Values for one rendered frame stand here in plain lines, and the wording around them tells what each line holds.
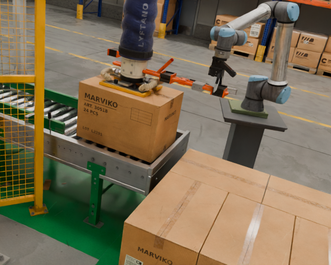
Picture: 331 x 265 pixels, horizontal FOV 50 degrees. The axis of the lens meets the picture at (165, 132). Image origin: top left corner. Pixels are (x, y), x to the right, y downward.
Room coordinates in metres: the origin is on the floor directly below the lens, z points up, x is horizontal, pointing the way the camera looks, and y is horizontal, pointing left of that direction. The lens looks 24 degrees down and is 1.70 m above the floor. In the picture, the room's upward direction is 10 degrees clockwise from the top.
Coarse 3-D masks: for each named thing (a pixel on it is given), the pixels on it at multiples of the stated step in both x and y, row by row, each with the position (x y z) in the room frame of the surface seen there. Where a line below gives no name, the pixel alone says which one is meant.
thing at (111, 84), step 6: (102, 84) 2.24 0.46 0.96; (108, 84) 2.23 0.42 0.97; (114, 84) 2.23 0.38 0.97; (120, 84) 2.25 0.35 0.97; (120, 90) 2.19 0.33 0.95; (126, 90) 2.18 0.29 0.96; (132, 90) 2.18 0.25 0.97; (138, 90) 2.18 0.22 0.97; (144, 90) 2.21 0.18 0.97; (144, 96) 2.14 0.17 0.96
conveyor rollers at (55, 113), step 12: (0, 84) 3.05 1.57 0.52; (12, 96) 2.75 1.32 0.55; (24, 96) 2.85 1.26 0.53; (24, 108) 2.61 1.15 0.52; (48, 108) 2.64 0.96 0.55; (60, 108) 2.67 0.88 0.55; (72, 108) 2.77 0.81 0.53; (60, 120) 2.49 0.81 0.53; (72, 120) 2.49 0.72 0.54; (72, 132) 2.34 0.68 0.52; (96, 144) 2.17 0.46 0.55; (132, 156) 2.10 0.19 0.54
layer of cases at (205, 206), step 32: (192, 160) 2.18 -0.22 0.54; (224, 160) 2.26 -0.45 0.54; (160, 192) 1.72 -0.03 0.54; (192, 192) 1.78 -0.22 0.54; (224, 192) 1.84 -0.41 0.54; (256, 192) 1.90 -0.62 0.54; (288, 192) 1.97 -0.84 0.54; (320, 192) 2.04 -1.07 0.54; (128, 224) 1.41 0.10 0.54; (160, 224) 1.45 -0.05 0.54; (192, 224) 1.49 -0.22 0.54; (224, 224) 1.54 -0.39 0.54; (256, 224) 1.58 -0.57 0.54; (288, 224) 1.63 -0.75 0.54; (320, 224) 1.68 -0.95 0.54; (128, 256) 1.40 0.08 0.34; (160, 256) 1.35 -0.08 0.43; (192, 256) 1.30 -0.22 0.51; (224, 256) 1.30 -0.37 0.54; (256, 256) 1.33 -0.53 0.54; (288, 256) 1.37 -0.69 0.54; (320, 256) 1.41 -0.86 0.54
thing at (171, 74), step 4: (160, 72) 2.22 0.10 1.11; (164, 72) 2.28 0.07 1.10; (168, 72) 2.29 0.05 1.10; (172, 72) 2.28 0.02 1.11; (160, 76) 2.22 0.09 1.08; (164, 76) 2.20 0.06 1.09; (168, 76) 2.19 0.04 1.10; (172, 76) 2.21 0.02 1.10; (160, 80) 2.21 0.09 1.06; (164, 80) 2.20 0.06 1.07; (168, 80) 2.19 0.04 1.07
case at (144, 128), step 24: (96, 96) 2.19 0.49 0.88; (120, 96) 2.13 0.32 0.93; (168, 96) 2.25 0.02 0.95; (96, 120) 2.19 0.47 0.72; (120, 120) 2.12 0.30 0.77; (144, 120) 2.06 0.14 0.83; (168, 120) 2.20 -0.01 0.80; (120, 144) 2.12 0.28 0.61; (144, 144) 2.06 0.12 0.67; (168, 144) 2.28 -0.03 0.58
